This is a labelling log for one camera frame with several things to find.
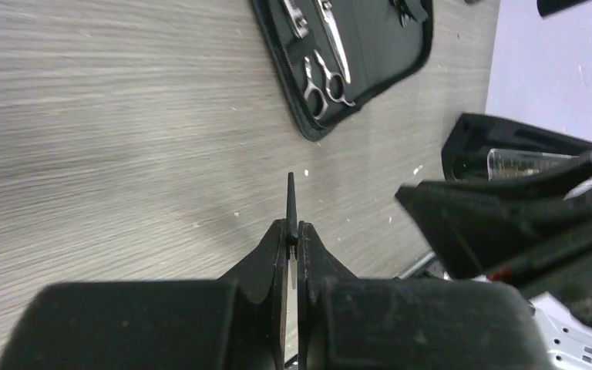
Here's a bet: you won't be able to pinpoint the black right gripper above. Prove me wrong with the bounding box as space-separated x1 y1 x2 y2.
395 151 592 328

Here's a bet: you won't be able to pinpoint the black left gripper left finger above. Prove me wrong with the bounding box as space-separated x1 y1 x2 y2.
0 220 287 369

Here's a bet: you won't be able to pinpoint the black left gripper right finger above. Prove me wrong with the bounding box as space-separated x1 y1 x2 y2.
297 222 553 369

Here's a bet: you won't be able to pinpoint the silver hair scissors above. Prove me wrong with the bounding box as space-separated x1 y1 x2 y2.
303 0 356 120

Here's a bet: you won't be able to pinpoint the black hair comb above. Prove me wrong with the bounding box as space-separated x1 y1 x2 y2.
285 171 300 292

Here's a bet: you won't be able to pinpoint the black zip tool case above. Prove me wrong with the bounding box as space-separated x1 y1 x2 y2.
251 1 434 142

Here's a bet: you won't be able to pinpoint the silver thinning scissors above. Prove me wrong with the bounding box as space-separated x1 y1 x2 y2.
281 0 309 39

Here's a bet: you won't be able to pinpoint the black hair clip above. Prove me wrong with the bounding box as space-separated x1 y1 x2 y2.
390 0 429 28

